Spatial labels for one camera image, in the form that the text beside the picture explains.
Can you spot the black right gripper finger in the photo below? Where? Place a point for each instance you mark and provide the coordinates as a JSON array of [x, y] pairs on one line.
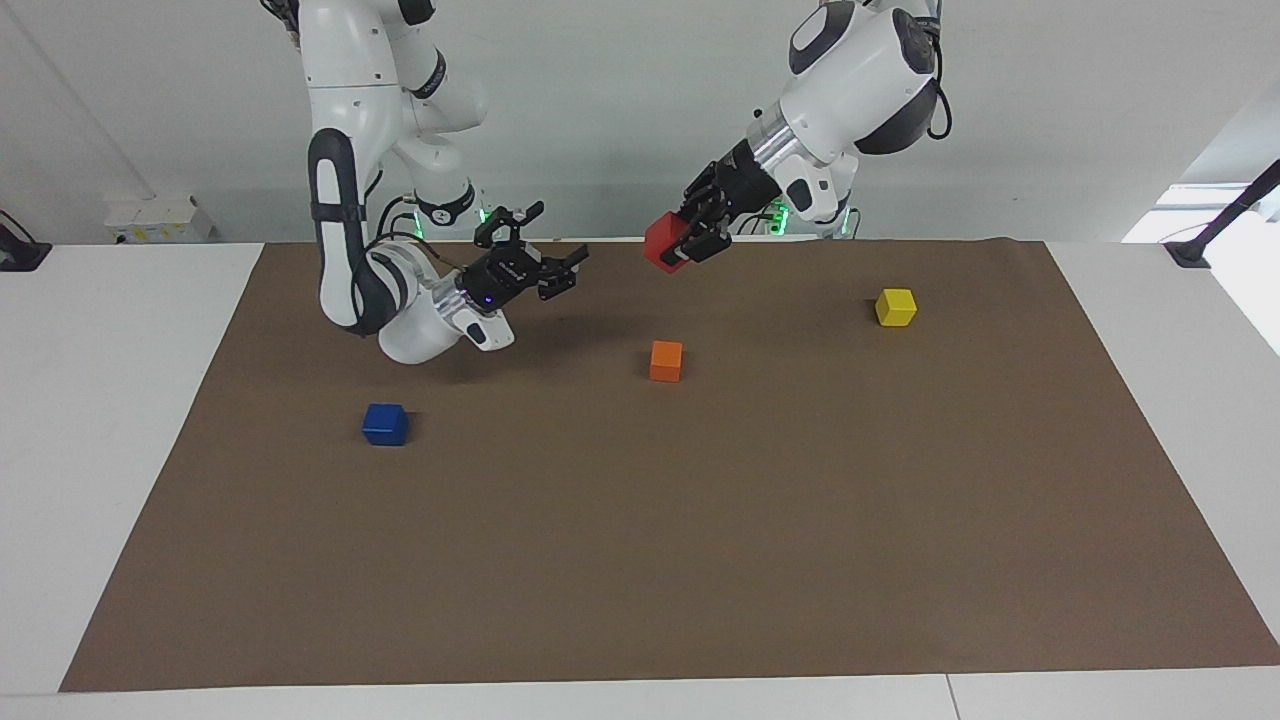
[[575, 258], [528, 213]]

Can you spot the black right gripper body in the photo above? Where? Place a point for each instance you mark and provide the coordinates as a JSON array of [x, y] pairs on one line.
[[495, 278]]

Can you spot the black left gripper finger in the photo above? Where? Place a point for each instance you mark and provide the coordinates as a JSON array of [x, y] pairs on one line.
[[690, 213], [705, 245]]

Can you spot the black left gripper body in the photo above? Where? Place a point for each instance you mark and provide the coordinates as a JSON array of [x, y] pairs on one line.
[[735, 185]]

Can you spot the red wooden block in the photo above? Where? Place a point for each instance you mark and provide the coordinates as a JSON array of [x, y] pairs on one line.
[[662, 245]]

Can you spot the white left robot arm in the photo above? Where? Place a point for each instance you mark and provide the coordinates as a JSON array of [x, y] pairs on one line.
[[860, 70]]

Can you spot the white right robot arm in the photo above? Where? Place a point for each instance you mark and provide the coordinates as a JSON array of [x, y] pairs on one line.
[[350, 120]]

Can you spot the orange wooden block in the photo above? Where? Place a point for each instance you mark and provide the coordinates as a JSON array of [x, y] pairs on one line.
[[666, 361]]

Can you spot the blue wooden block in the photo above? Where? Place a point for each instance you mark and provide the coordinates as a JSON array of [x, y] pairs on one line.
[[385, 425]]

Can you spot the yellow wooden block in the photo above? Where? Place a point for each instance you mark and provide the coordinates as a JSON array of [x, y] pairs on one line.
[[896, 307]]

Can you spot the brown paper mat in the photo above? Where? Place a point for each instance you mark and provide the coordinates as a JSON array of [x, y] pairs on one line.
[[640, 520]]

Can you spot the black table clamp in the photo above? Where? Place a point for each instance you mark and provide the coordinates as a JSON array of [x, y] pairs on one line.
[[20, 255]]

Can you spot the white wall box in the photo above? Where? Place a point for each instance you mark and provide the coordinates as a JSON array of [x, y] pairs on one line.
[[160, 220]]

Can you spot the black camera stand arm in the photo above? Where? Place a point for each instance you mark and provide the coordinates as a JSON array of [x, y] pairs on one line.
[[1225, 210]]

